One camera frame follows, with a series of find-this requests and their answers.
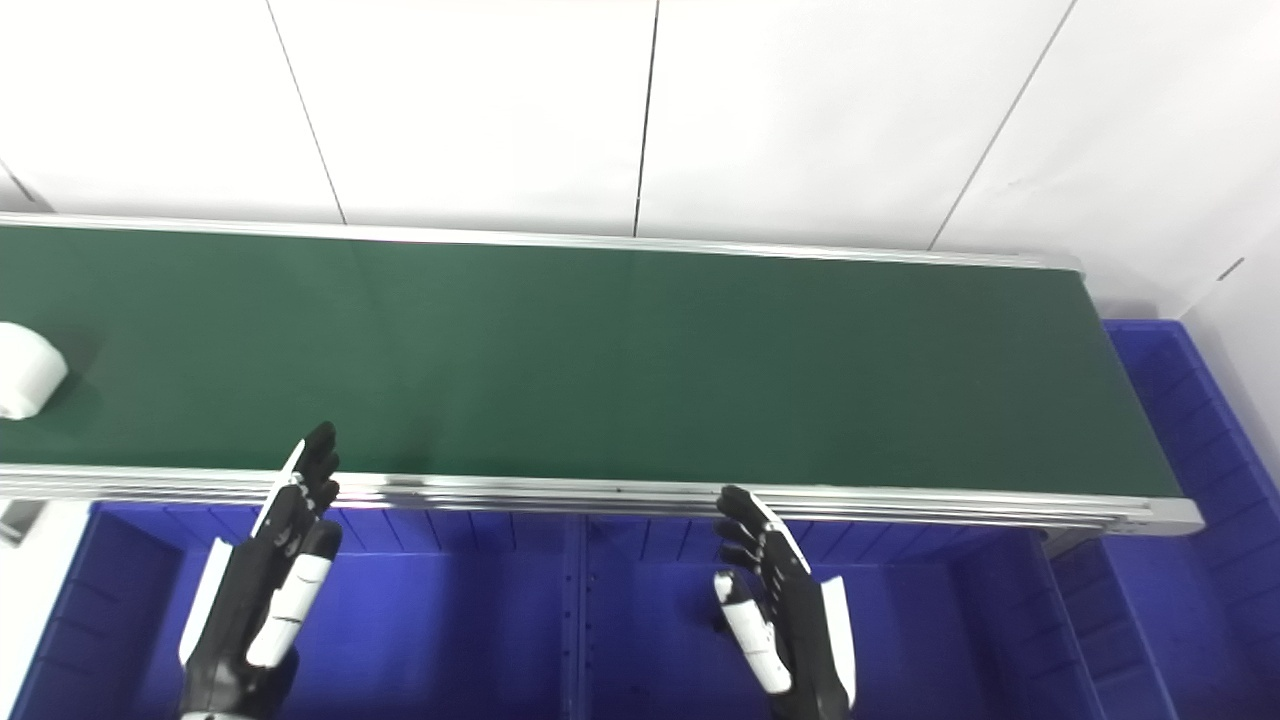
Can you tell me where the green conveyor belt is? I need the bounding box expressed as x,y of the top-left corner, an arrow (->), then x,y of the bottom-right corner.
0,212 -> 1206,551
0,225 -> 1186,498

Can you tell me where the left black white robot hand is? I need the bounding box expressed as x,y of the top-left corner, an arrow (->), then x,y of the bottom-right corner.
178,421 -> 343,720

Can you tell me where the white cylindrical plastic part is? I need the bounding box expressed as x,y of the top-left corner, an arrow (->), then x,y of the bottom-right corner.
0,322 -> 69,421

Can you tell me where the blue plastic bin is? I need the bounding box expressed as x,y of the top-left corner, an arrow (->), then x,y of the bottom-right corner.
10,500 -> 586,720
1050,320 -> 1280,720
565,510 -> 1106,720

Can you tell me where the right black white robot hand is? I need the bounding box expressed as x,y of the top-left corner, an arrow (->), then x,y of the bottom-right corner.
714,485 -> 857,720

